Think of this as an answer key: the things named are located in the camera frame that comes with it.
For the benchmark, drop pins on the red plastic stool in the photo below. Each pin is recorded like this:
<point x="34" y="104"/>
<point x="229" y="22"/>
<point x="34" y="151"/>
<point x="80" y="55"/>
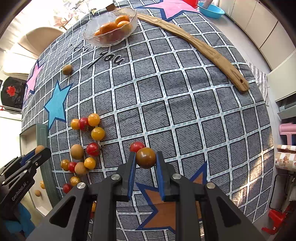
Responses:
<point x="278" y="219"/>

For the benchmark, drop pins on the beige chair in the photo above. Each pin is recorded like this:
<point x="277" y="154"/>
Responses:
<point x="37" y="40"/>

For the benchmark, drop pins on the red cherry tomato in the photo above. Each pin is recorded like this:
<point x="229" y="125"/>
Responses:
<point x="71" y="166"/>
<point x="67" y="188"/>
<point x="83" y="124"/>
<point x="136" y="146"/>
<point x="93" y="149"/>

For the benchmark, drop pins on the striped cloth rag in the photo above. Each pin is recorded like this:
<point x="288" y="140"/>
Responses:
<point x="260" y="79"/>

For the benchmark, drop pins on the washing machine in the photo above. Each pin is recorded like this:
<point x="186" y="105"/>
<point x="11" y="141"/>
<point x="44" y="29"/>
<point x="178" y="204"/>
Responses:
<point x="12" y="95"/>

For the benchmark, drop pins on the glass fruit bowl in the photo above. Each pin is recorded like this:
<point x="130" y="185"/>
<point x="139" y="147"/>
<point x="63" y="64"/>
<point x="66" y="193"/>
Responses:
<point x="111" y="38"/>

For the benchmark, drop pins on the orange tangerines in bowl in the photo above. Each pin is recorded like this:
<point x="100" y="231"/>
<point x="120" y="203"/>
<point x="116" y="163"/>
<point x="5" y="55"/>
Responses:
<point x="120" y="26"/>

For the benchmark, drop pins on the white rectangular tray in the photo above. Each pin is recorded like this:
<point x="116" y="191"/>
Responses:
<point x="30" y="138"/>

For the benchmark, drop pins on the yellow cherry tomato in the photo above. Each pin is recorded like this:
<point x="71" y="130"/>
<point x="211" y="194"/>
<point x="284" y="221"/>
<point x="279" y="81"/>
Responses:
<point x="93" y="119"/>
<point x="74" y="180"/>
<point x="75" y="124"/>
<point x="98" y="133"/>
<point x="90" y="163"/>
<point x="65" y="164"/>
<point x="93" y="207"/>
<point x="42" y="185"/>

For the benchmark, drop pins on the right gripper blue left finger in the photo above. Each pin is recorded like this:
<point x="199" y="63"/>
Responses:
<point x="128" y="177"/>

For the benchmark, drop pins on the dark brown tomato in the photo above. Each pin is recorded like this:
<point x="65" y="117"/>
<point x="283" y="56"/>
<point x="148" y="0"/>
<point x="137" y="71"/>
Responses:
<point x="146" y="158"/>

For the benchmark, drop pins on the blue plastic basin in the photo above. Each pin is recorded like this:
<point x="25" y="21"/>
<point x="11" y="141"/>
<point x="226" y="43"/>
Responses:
<point x="212" y="11"/>

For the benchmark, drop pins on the red plastic basin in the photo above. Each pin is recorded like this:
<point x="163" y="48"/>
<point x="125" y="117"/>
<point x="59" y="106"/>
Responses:
<point x="192" y="3"/>

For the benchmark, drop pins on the brown longan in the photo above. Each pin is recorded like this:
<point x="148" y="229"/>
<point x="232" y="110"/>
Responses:
<point x="80" y="169"/>
<point x="77" y="152"/>
<point x="39" y="148"/>
<point x="38" y="193"/>
<point x="67" y="70"/>

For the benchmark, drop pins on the patterned wrapped box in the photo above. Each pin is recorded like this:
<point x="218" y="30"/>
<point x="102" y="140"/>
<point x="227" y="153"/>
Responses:
<point x="285" y="157"/>

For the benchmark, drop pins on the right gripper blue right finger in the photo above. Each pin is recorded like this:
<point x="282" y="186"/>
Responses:
<point x="163" y="177"/>

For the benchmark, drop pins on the pink plastic stool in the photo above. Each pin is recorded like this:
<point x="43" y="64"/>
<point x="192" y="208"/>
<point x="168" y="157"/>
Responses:
<point x="288" y="130"/>

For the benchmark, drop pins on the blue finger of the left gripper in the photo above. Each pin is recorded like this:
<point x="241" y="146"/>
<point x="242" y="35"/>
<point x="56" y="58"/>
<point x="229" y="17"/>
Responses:
<point x="26" y="157"/>
<point x="37" y="160"/>

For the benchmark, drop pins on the long wooden stick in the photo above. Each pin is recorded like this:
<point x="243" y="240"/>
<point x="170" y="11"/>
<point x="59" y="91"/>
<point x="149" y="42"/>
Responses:
<point x="210" y="53"/>

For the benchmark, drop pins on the checkered star tablecloth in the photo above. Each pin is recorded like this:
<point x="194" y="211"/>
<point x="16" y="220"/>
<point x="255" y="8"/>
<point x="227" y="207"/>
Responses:
<point x="158" y="89"/>

